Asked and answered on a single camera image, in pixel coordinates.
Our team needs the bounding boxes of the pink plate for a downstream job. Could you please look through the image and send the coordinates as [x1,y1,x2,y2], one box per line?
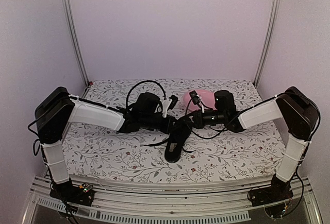
[183,89,215,111]

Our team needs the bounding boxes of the right aluminium frame post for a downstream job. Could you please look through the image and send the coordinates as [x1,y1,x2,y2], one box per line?
[253,0,281,88]

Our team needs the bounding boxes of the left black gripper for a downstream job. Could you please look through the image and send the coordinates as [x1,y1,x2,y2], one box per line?
[141,113,182,134]

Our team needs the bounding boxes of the black shoelace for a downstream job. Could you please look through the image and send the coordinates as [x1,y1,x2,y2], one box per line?
[142,120,196,155]

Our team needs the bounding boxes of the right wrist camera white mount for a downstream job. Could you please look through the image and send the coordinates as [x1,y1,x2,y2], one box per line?
[189,91,206,113]

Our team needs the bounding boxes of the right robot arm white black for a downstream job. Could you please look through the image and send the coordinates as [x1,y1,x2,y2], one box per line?
[190,87,321,201]

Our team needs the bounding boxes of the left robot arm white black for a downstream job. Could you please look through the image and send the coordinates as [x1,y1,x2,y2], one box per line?
[28,87,178,200]

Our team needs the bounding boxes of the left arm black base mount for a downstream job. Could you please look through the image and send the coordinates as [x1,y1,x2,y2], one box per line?
[50,181,95,206]

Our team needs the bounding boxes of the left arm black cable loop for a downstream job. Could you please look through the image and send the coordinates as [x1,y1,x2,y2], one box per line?
[125,79,167,109]

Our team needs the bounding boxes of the floral patterned table mat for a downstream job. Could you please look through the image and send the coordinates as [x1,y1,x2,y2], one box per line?
[62,79,285,183]

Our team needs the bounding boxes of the aluminium frame post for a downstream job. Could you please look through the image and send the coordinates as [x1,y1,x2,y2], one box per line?
[253,0,281,88]
[62,0,90,87]

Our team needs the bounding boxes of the left aluminium frame post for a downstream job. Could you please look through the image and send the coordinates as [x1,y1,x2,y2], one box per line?
[62,0,90,87]

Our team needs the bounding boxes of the black shoe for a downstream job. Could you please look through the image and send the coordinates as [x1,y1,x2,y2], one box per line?
[164,119,191,163]

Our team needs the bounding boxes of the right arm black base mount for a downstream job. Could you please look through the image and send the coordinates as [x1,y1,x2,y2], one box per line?
[247,183,293,206]

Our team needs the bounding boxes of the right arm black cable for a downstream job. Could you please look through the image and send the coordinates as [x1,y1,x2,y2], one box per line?
[193,126,233,140]

